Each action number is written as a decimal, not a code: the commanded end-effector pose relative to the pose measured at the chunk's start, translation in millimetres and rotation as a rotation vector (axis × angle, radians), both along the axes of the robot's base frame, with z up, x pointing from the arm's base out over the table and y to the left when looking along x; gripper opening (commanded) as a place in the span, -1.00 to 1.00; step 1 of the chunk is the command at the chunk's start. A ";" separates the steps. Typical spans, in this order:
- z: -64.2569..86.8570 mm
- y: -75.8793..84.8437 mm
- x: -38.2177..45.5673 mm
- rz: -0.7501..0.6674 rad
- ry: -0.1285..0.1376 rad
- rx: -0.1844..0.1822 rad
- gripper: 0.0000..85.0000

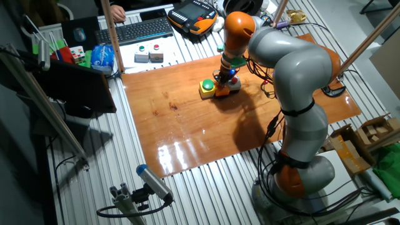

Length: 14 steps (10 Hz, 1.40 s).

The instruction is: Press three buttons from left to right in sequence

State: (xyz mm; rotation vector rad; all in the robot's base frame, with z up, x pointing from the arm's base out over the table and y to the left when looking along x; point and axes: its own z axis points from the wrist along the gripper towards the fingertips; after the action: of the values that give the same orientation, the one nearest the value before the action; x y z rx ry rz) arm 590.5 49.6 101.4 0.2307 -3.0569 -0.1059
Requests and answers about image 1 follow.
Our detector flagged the silver camera on strut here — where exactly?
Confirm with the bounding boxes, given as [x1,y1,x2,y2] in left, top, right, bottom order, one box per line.
[37,39,51,71]

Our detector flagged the wooden pole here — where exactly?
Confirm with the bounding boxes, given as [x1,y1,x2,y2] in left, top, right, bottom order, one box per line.
[100,0,126,74]
[339,1,400,74]
[272,0,290,28]

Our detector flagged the white paper sheet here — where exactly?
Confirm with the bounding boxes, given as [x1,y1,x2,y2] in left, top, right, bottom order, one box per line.
[118,36,189,74]

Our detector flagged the green wrist flange plate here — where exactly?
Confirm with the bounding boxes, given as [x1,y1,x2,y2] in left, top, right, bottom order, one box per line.
[222,54,248,69]

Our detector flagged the person's bare hand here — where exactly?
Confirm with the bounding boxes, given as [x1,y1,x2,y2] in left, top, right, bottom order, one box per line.
[109,4,127,23]

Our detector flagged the gold foil wrapper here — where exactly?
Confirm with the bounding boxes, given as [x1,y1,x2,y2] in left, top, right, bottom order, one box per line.
[286,9,308,26]

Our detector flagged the brown cardboard panel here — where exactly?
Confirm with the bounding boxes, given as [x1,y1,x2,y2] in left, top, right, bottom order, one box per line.
[369,36,400,101]

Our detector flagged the grey computer mouse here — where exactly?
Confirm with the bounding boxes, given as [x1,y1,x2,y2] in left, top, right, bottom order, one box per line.
[73,27,87,43]

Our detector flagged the black camera cable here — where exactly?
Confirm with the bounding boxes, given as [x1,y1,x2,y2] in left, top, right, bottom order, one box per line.
[96,196,173,219]

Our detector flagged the black filament spool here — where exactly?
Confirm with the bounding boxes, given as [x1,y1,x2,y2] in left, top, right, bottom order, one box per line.
[223,0,264,17]

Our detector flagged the cardboard box with wood blocks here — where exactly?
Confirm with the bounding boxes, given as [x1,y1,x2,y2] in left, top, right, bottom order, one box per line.
[356,114,400,148]

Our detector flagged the white crumpled object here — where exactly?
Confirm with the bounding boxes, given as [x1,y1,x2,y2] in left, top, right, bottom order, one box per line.
[212,16,226,33]

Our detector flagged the green button on yellow box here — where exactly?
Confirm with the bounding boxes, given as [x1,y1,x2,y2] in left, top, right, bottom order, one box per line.
[199,78,217,100]

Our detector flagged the blue white plastic pack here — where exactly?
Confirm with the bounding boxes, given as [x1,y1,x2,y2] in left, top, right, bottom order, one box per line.
[90,44,116,75]

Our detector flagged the orange grey teach pendant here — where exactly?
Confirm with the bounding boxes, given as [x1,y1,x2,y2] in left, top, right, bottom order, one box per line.
[167,0,219,36]

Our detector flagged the small grey box green button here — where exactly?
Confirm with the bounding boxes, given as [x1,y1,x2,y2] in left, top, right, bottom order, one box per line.
[134,45,150,64]

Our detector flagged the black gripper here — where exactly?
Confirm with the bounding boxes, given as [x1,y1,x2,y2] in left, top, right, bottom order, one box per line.
[214,62,233,89]

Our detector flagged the black pole foot clamp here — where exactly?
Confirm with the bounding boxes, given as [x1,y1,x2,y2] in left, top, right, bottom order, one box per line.
[321,84,347,98]

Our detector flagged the green cloth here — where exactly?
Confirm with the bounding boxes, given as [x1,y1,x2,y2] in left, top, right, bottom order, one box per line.
[372,146,400,200]

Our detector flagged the silver depth camera blue cap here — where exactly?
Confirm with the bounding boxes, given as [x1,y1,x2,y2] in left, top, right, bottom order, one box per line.
[136,164,174,203]

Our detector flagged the glossy wooden board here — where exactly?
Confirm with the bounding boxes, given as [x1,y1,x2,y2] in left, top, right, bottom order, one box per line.
[121,32,363,179]

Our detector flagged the white rolled paper tube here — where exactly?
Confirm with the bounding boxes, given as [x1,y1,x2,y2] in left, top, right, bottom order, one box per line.
[362,168,393,203]

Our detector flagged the aluminium frame strut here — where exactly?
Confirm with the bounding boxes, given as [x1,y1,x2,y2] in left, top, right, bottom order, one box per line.
[0,43,90,170]

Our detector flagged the black mouse pad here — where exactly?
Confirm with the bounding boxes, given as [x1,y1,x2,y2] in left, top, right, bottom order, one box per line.
[61,16,101,53]

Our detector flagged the black monitor panel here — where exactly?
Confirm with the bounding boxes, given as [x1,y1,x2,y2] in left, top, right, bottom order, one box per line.
[31,57,118,114]

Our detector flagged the cardboard box with tape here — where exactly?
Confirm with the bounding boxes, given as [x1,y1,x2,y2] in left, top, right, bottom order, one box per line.
[324,124,376,176]

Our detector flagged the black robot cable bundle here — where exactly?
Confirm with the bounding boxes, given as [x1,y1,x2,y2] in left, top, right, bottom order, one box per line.
[256,106,368,219]

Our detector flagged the white thin sticks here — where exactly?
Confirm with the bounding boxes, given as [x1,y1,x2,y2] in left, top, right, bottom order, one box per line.
[24,14,68,53]

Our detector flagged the black smartphone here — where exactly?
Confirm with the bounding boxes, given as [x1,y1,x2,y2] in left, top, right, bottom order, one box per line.
[139,8,168,22]

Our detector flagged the black computer keyboard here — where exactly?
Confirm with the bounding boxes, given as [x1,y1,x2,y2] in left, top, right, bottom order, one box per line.
[94,16,174,46]

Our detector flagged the black gripper cable tangle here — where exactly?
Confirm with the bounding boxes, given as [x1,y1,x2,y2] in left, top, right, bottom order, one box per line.
[246,55,278,100]

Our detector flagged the small grey box red button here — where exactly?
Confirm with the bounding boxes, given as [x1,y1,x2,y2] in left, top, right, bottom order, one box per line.
[149,43,164,63]

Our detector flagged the aluminium camera mount profile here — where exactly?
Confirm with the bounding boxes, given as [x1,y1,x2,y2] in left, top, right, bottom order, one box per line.
[109,182,149,225]

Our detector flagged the colourful puzzle cube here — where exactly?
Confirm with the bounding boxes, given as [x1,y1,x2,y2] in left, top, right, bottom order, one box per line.
[69,46,86,65]

